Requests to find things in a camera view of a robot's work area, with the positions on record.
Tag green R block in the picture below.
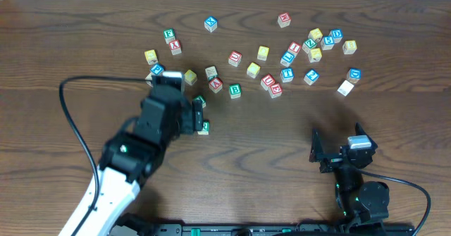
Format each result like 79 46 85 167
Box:
197 120 210 135

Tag green B block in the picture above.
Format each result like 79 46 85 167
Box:
229 84 242 99

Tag yellow block with O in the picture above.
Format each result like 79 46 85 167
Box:
184 70 197 85

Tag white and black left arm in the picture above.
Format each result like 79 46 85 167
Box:
59 71 203 235

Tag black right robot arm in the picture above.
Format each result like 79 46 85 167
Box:
309 124 390 232

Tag green N block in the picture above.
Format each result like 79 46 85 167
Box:
194 95 206 108

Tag red A block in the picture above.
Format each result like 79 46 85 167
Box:
209 77 223 94

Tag beige block with green side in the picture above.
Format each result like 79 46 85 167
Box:
205 66 218 81

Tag beige block red side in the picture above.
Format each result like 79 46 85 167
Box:
145 73 153 87

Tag plain white block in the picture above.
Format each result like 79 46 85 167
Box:
337 80 354 97

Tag blue P block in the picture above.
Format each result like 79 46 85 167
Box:
150 63 165 75

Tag blue D block lower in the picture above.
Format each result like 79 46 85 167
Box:
346 68 362 84

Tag blue d block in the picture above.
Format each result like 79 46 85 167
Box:
346 68 362 84
329 29 343 44

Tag red U block upper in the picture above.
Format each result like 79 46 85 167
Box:
228 51 242 67

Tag yellow block far left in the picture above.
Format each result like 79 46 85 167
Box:
144 49 159 65

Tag red Y block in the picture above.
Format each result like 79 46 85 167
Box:
169 39 182 55

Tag yellow block lower middle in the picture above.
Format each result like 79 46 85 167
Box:
247 62 261 78

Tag blue 2 block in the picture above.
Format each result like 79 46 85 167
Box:
304 69 319 85

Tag red E block lower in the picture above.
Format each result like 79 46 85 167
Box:
268 83 283 99

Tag red e block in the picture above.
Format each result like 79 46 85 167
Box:
268 83 283 99
278 12 292 28

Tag green F block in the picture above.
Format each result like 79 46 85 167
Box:
163 28 175 44

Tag blue X block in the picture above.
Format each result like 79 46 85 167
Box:
204 16 218 32

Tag blue T block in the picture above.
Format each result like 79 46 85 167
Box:
280 68 295 82

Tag yellow block upper middle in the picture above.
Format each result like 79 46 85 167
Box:
257 46 269 61

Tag yellow 8 block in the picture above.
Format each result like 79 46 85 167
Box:
342 40 357 55

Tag yellow block below Z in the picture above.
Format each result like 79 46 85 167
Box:
308 48 322 63

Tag blue 5 block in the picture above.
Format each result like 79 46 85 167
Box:
321 36 335 51

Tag blue L block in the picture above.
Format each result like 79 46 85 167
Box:
280 51 295 67

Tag blue D block upper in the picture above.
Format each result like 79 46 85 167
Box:
329 29 343 44

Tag green Z block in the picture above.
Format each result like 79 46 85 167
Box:
302 38 317 54

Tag red I block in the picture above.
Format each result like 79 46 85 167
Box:
288 42 302 56

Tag yellow block top right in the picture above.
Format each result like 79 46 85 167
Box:
308 28 323 42

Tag red E block top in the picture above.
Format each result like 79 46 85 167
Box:
278 12 292 28

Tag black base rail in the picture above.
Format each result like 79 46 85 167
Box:
116 222 416 236

